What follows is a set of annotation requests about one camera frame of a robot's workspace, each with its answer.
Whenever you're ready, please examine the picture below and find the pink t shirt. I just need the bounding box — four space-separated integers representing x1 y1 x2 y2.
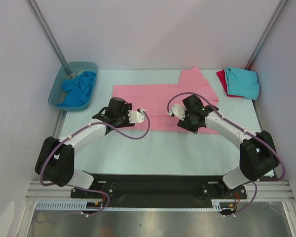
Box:
112 67 219 133

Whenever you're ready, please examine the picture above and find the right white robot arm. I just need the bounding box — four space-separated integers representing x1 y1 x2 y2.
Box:
168 94 280 198

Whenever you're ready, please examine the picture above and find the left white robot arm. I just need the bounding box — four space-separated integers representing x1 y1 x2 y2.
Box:
35 97 133 198

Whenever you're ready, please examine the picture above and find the crumpled blue t shirt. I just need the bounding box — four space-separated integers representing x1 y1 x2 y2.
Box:
57 71 96 108

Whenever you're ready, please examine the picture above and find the folded red t shirt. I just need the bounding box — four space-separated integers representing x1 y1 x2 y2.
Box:
216 70 242 98

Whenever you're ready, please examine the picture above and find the translucent blue plastic bin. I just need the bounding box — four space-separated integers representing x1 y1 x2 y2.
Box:
48 61 99 111

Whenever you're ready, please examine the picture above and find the folded light blue t shirt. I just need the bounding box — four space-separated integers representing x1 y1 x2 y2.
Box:
224 67 260 100

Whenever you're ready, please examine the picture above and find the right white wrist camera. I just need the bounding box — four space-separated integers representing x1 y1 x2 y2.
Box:
167 104 187 121

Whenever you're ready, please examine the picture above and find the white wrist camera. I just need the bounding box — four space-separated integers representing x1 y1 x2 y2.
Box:
167 104 187 121
128 109 145 124

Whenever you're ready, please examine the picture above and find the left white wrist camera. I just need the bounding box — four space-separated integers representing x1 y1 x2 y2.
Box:
128 109 145 124

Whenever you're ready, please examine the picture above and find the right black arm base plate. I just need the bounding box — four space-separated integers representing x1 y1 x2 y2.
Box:
201 181 247 200

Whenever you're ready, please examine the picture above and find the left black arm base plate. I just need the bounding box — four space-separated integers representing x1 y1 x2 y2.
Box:
71 181 116 199

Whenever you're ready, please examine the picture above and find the slotted cable duct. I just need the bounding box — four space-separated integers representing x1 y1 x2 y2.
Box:
36 199 236 212

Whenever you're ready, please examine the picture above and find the right aluminium corner post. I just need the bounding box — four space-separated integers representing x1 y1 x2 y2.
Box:
245 0 290 70

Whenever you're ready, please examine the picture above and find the aluminium corner post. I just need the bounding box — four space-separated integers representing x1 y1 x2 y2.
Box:
26 0 67 65
245 0 290 70

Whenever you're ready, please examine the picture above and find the aluminium front rail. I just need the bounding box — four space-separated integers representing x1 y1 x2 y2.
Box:
25 181 295 201

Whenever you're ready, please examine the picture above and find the left aluminium corner post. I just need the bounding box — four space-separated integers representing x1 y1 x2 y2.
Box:
26 0 67 65

